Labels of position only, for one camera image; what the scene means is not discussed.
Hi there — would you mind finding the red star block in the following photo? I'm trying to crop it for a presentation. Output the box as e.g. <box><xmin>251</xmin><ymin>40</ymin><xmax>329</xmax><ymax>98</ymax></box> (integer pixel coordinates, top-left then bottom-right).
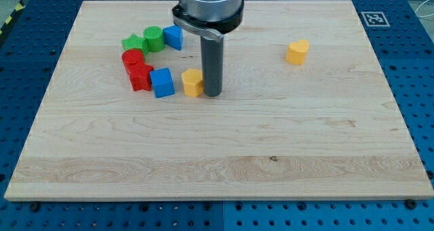
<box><xmin>129</xmin><ymin>64</ymin><xmax>154</xmax><ymax>91</ymax></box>

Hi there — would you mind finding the white cable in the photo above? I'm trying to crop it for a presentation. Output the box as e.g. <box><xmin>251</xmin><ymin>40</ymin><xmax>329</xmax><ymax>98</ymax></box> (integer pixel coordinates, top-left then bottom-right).
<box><xmin>414</xmin><ymin>0</ymin><xmax>434</xmax><ymax>22</ymax></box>

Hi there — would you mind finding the blue cube block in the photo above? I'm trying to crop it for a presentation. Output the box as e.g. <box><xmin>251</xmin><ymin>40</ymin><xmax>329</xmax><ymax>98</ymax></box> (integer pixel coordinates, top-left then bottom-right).
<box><xmin>150</xmin><ymin>68</ymin><xmax>175</xmax><ymax>98</ymax></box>

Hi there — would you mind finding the yellow heart block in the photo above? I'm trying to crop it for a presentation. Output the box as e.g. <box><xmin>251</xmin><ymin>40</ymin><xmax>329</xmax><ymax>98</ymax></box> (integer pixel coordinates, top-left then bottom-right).
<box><xmin>285</xmin><ymin>39</ymin><xmax>310</xmax><ymax>65</ymax></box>

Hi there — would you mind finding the red cylinder block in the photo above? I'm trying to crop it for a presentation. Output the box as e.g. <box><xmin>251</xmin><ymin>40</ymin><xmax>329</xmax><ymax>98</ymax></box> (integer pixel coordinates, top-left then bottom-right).
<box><xmin>121</xmin><ymin>49</ymin><xmax>144</xmax><ymax>75</ymax></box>

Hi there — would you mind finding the green cylinder block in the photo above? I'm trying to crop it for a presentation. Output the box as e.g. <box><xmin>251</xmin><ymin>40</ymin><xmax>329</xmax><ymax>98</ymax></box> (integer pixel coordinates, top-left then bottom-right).
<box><xmin>143</xmin><ymin>26</ymin><xmax>165</xmax><ymax>52</ymax></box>

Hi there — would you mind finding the wooden board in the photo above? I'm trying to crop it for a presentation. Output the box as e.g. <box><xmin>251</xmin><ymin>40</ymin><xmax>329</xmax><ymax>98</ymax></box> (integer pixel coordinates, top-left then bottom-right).
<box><xmin>5</xmin><ymin>0</ymin><xmax>433</xmax><ymax>201</ymax></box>

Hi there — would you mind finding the yellow pentagon block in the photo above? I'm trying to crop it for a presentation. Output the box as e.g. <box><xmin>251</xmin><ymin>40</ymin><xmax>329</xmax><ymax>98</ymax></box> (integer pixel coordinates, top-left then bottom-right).
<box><xmin>181</xmin><ymin>68</ymin><xmax>203</xmax><ymax>97</ymax></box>

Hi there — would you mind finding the yellow black hazard tape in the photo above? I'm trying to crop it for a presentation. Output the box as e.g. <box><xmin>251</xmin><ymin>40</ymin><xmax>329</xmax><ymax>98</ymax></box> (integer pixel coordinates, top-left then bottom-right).
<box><xmin>1</xmin><ymin>0</ymin><xmax>26</xmax><ymax>37</ymax></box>

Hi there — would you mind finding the green star block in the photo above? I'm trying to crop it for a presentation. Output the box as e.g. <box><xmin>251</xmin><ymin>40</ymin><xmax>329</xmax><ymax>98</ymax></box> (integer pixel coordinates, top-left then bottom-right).
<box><xmin>121</xmin><ymin>34</ymin><xmax>149</xmax><ymax>55</ymax></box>

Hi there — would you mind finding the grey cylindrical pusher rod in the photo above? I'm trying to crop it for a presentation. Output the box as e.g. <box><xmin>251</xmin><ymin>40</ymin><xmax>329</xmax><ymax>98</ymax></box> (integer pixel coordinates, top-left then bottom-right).
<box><xmin>201</xmin><ymin>37</ymin><xmax>223</xmax><ymax>97</ymax></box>

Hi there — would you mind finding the blue triangle block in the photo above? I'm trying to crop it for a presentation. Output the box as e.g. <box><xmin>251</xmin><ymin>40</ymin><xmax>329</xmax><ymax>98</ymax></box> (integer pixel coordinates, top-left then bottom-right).
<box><xmin>163</xmin><ymin>25</ymin><xmax>183</xmax><ymax>51</ymax></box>

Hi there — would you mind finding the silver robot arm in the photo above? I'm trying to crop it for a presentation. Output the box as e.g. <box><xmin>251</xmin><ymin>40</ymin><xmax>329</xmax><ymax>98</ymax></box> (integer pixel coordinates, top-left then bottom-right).
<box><xmin>172</xmin><ymin>0</ymin><xmax>244</xmax><ymax>97</ymax></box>

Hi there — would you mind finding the white fiducial marker tag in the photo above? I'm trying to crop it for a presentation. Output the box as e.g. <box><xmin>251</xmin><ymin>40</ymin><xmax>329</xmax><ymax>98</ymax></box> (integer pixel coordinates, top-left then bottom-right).
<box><xmin>361</xmin><ymin>11</ymin><xmax>390</xmax><ymax>27</ymax></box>

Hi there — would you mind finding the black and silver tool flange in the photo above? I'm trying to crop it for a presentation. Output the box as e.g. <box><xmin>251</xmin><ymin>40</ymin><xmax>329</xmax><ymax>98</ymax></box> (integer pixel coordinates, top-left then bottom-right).
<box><xmin>172</xmin><ymin>1</ymin><xmax>244</xmax><ymax>42</ymax></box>

